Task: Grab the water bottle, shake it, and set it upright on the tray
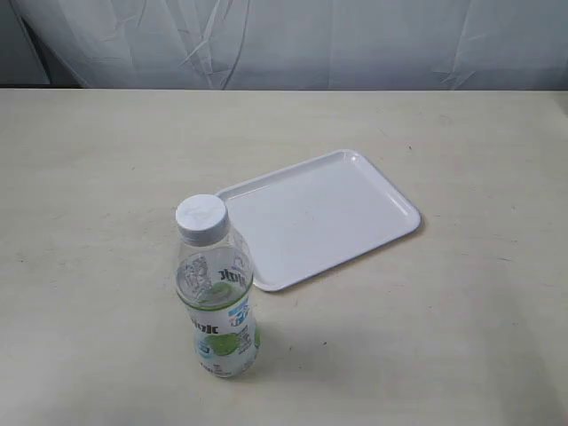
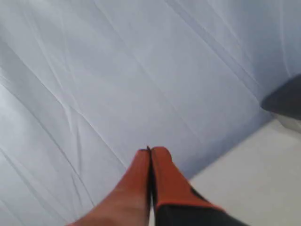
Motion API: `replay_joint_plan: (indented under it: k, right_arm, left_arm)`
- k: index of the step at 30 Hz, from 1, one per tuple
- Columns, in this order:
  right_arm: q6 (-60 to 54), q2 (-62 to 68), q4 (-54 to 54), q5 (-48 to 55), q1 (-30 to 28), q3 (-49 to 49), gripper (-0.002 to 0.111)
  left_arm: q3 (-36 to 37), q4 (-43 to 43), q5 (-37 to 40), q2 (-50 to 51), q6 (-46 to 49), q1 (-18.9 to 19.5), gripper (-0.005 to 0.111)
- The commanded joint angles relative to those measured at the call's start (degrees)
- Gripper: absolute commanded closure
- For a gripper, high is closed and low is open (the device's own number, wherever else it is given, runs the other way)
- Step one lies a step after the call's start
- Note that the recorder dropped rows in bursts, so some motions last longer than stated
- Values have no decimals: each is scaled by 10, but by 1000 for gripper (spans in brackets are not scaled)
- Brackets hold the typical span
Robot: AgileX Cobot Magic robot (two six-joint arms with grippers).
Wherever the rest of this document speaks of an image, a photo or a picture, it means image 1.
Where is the clear plastic bottle white cap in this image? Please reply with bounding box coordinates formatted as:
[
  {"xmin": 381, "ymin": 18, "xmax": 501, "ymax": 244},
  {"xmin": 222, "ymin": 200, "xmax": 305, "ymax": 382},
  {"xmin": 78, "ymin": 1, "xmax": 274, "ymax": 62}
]
[{"xmin": 175, "ymin": 194, "xmax": 261, "ymax": 378}]

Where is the white rectangular plastic tray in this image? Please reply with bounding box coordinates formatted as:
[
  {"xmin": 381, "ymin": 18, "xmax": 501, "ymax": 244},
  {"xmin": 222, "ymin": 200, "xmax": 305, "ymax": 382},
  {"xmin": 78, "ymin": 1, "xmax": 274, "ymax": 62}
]
[{"xmin": 217, "ymin": 149, "xmax": 422, "ymax": 292}]

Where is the white wrinkled backdrop curtain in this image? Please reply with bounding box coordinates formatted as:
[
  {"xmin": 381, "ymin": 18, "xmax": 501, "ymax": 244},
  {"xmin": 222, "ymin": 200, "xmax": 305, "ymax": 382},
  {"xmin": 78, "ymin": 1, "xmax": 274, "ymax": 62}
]
[{"xmin": 1, "ymin": 1, "xmax": 567, "ymax": 91}]

